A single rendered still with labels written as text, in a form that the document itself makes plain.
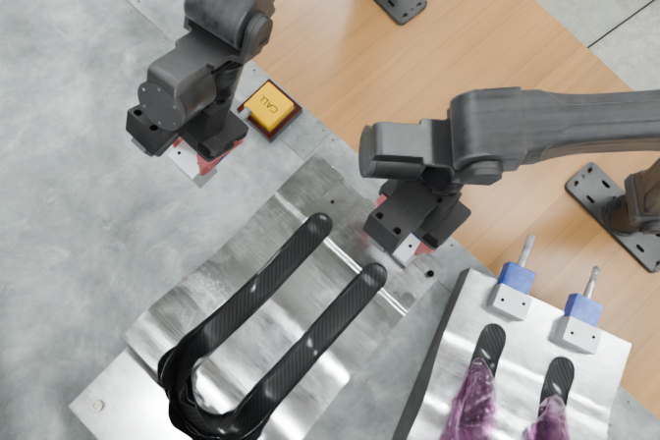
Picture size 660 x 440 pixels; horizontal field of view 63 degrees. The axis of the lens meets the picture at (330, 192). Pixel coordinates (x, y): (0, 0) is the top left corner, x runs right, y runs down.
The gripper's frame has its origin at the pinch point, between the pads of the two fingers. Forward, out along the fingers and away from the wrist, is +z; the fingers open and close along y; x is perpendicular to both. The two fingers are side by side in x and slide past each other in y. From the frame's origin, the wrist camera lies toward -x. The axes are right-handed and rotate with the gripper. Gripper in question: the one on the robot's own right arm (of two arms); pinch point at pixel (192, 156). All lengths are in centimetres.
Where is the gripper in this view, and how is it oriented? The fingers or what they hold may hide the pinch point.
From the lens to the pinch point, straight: 77.6
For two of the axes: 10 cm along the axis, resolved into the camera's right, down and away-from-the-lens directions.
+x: 5.8, -5.0, 6.4
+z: -3.5, 5.5, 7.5
